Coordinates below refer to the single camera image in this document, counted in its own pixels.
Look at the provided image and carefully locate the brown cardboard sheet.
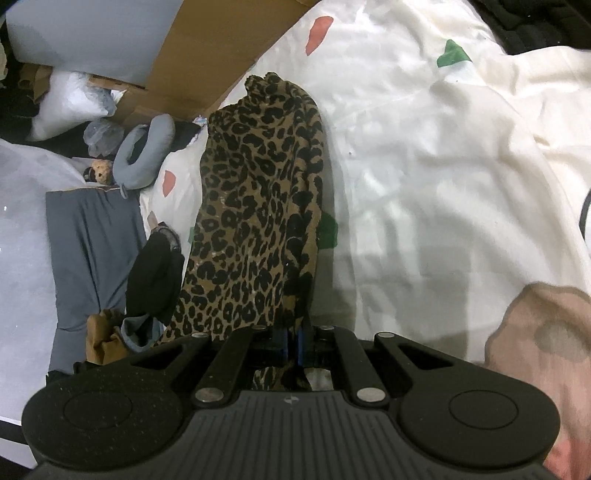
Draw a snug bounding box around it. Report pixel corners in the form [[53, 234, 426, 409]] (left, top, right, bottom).
[[88, 0, 319, 127]]

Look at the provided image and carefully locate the grey neck pillow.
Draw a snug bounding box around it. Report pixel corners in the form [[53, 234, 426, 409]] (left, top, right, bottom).
[[112, 114, 176, 199]]

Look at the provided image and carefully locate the clear plastic bag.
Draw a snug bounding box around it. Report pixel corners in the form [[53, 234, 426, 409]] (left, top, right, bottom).
[[83, 119, 125, 158]]

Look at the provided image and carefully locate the light blue cloth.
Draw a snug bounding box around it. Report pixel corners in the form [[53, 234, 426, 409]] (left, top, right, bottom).
[[120, 316, 164, 349]]

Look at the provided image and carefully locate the white plastic bag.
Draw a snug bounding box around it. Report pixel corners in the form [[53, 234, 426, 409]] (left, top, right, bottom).
[[25, 71, 118, 141]]

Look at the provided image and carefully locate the leopard print garment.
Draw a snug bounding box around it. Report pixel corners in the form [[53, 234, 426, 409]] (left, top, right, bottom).
[[161, 72, 333, 393]]

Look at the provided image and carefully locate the black garment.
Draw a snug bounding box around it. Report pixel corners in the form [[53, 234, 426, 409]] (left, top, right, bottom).
[[127, 231, 185, 324]]

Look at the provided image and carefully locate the teddy bear toy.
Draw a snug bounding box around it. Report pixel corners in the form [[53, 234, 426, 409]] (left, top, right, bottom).
[[83, 159, 115, 185]]

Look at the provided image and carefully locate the white bear print bed sheet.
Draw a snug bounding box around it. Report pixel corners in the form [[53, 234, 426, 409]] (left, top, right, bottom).
[[139, 0, 591, 480]]

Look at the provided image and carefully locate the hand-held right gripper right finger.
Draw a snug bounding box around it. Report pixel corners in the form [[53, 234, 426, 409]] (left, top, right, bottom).
[[295, 325, 455, 408]]

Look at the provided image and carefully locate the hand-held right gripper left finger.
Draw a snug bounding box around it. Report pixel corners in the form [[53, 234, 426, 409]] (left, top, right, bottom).
[[131, 325, 291, 408]]

